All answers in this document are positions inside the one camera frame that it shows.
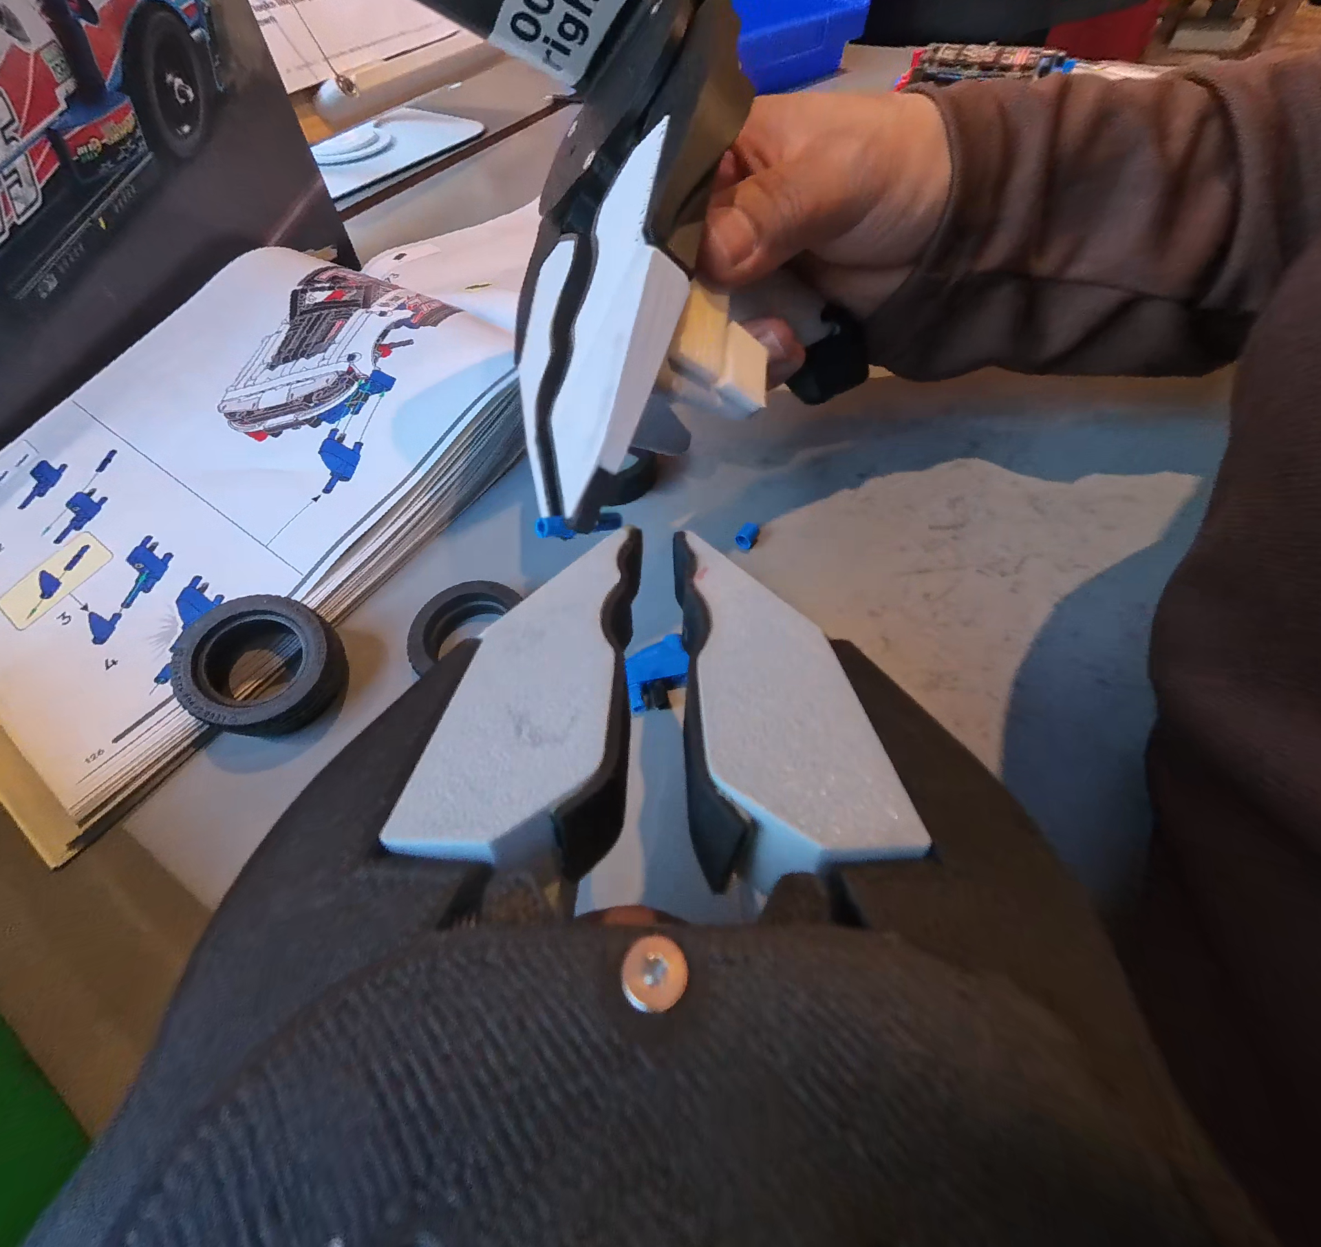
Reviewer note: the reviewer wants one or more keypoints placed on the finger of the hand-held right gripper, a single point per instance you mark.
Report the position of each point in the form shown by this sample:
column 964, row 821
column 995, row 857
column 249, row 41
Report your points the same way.
column 538, row 360
column 628, row 340

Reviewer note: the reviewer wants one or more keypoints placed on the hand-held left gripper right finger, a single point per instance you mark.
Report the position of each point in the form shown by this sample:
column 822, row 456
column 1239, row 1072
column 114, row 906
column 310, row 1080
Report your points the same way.
column 794, row 742

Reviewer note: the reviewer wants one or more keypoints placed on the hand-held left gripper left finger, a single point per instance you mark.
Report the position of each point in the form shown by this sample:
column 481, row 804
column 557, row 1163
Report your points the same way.
column 515, row 732

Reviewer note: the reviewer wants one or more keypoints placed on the blue toy brick connector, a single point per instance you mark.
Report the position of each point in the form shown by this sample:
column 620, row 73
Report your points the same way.
column 651, row 669

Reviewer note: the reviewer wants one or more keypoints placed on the grey desk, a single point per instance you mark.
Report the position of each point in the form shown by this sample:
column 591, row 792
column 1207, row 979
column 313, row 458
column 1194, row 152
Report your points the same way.
column 929, row 567

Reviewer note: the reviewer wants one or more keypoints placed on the person's right hand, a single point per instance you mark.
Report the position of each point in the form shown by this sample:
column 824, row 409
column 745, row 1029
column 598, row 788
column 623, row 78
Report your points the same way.
column 825, row 195

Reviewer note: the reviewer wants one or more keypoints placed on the black toy tyre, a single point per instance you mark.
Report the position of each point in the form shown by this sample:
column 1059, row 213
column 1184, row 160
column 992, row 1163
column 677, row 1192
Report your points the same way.
column 195, row 690
column 423, row 639
column 634, row 483

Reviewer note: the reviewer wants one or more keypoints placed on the white round stand base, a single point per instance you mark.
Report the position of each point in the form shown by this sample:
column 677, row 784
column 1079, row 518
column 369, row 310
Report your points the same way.
column 360, row 149

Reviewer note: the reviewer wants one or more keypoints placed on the white brick model car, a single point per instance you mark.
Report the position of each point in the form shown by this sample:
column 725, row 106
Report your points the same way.
column 980, row 61

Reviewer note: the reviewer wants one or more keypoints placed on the printed paper sheet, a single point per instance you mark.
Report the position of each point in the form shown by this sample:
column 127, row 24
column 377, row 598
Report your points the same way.
column 350, row 9

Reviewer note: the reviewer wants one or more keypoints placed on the open instruction booklet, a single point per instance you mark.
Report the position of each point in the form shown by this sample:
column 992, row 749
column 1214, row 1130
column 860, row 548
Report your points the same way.
column 206, row 463

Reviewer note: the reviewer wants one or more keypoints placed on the black toy car box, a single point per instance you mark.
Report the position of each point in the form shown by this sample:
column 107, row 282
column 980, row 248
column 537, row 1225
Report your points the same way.
column 206, row 205

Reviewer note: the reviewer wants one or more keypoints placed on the thin metal rod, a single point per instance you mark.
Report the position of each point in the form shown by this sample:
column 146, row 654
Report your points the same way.
column 294, row 14

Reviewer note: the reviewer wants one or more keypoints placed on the red object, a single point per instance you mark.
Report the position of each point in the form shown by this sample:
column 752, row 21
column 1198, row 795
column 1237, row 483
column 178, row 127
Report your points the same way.
column 1120, row 29

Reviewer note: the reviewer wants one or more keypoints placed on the green plastic bin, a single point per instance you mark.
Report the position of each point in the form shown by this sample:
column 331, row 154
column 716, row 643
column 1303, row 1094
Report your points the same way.
column 30, row 1134

